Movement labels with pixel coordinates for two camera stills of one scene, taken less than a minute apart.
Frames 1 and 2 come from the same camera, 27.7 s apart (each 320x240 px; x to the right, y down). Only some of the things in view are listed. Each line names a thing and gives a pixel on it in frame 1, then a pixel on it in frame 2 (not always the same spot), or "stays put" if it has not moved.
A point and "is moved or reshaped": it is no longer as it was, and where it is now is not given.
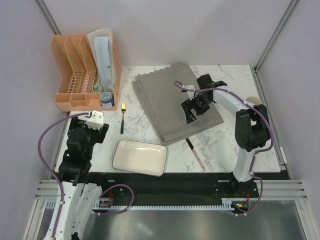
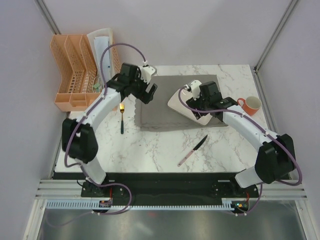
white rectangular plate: x=140 y=157 → x=175 y=104
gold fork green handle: x=123 y=110 stays put
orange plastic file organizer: x=73 y=69 stays put
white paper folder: x=102 y=43 stays put
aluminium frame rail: x=49 y=189 stays put
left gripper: x=99 y=134 → x=144 y=97
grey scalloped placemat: x=162 y=99 is moved or reshaped
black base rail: x=171 y=189 stays put
